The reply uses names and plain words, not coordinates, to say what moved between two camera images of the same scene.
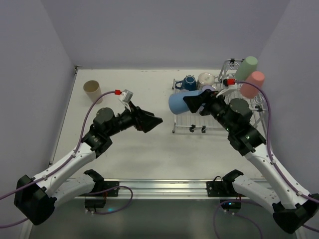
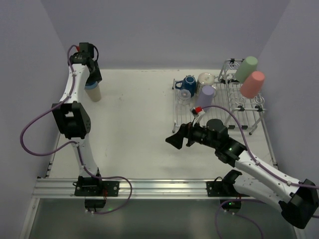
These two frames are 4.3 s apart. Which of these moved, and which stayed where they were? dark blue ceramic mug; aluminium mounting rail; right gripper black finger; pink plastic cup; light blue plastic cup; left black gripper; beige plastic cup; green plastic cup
Moved: light blue plastic cup; right gripper black finger; left black gripper
Stayed: dark blue ceramic mug; pink plastic cup; beige plastic cup; green plastic cup; aluminium mounting rail
